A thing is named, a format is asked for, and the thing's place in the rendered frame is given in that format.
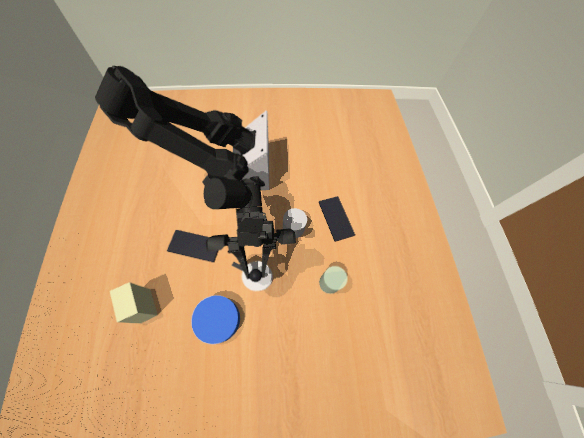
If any glass french press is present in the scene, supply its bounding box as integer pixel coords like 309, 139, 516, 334
231, 261, 273, 291

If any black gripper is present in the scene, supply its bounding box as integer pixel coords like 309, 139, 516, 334
206, 206, 296, 280

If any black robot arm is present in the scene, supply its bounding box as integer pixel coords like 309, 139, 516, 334
95, 65, 274, 247

